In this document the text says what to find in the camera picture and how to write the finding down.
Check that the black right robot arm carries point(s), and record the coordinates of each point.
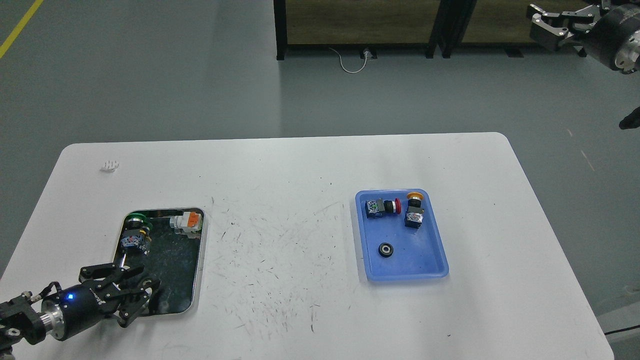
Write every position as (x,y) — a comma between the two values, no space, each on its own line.
(581,26)

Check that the wooden black-framed cabinet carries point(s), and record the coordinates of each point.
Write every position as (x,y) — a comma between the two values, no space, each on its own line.
(359,24)
(494,23)

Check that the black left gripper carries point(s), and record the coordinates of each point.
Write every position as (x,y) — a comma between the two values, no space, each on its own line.
(71,311)

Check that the yellow push button switch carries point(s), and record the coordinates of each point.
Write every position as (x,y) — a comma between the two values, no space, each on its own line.
(415,213)

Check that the right wooden black-framed cabinet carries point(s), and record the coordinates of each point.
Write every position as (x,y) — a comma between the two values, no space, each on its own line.
(494,23)

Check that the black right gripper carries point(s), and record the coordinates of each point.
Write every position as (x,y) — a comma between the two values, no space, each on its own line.
(613,40)

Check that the small white plastic part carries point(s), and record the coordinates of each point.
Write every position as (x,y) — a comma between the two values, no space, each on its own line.
(109,167)

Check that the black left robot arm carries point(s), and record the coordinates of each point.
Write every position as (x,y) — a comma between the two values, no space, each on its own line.
(103,292)

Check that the orange white switch module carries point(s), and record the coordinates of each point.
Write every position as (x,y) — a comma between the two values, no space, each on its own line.
(188,224)

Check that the green push button switch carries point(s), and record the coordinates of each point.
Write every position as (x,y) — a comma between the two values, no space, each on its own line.
(135,237)

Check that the left wooden black-framed cabinet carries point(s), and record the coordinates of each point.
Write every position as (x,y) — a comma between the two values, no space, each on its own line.
(359,24)

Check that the silver metal tray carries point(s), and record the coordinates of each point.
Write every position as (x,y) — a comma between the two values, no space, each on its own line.
(173,259)

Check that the blue plastic tray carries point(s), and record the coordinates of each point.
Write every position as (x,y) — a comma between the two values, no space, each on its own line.
(419,253)

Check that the red push button switch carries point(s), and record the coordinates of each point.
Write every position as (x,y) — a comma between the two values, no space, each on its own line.
(378,208)

